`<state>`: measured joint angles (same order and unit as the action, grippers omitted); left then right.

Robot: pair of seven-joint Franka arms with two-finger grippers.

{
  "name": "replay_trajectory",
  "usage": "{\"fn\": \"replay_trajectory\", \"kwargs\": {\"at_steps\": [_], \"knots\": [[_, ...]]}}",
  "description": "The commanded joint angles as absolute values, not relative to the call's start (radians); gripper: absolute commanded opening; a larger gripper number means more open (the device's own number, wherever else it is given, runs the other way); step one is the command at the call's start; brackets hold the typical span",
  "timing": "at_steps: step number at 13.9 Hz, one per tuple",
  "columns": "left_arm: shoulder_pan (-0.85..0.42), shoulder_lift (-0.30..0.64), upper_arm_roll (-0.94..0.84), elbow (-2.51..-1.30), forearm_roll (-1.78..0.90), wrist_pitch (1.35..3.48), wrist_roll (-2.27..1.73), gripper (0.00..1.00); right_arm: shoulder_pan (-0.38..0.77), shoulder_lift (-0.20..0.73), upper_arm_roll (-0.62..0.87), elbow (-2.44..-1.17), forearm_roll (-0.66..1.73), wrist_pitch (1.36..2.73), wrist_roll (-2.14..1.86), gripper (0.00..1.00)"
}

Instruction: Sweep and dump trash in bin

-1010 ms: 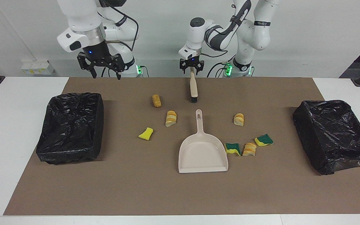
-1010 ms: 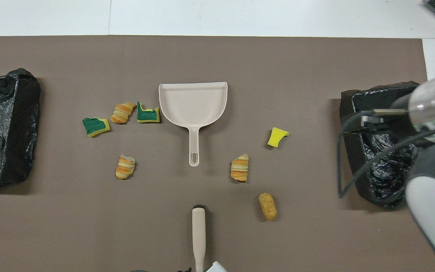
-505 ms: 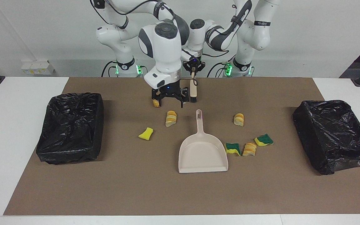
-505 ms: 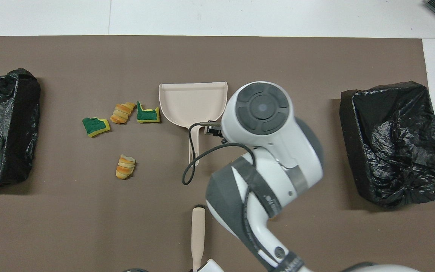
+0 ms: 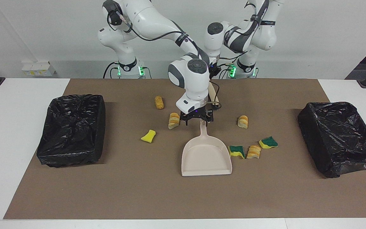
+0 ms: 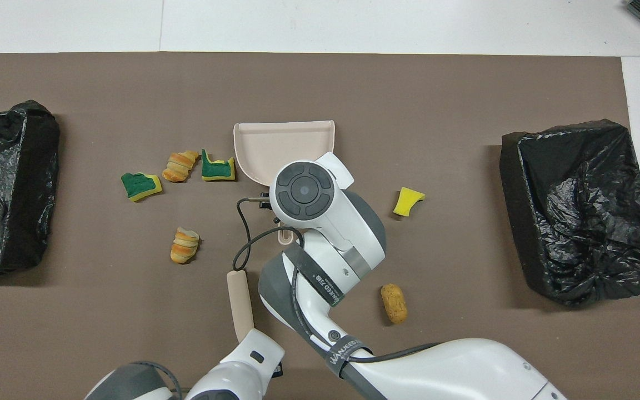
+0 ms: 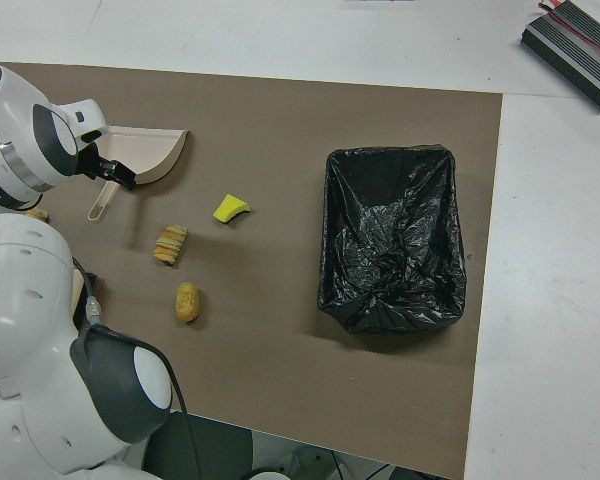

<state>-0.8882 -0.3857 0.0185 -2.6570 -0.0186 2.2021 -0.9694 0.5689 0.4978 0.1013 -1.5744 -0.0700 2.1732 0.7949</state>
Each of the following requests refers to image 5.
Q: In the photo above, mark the beige plastic dustpan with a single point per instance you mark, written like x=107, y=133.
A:
x=206, y=159

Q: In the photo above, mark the brown toy bread roll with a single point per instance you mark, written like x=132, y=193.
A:
x=159, y=102

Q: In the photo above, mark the beige brush with black bristles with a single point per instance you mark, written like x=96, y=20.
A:
x=213, y=92

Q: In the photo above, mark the brown table mat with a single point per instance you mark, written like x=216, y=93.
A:
x=170, y=197

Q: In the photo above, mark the plain yellow sponge piece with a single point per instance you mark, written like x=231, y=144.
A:
x=148, y=136

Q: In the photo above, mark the notched green yellow sponge piece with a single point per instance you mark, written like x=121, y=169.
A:
x=237, y=151

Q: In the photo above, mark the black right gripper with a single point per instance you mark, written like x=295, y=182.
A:
x=197, y=115

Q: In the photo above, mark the white power strip box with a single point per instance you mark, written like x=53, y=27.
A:
x=38, y=69

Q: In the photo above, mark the toy croissant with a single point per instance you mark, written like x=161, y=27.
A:
x=253, y=152
x=174, y=121
x=242, y=121

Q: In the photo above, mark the green and yellow sponge piece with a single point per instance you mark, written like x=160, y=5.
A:
x=268, y=142

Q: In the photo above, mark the black bag-lined bin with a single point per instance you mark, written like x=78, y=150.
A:
x=338, y=140
x=71, y=133

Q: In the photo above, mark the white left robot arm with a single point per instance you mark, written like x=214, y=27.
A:
x=262, y=35

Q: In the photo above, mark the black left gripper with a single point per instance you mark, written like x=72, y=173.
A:
x=214, y=71

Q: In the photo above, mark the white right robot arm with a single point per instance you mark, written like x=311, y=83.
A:
x=151, y=19

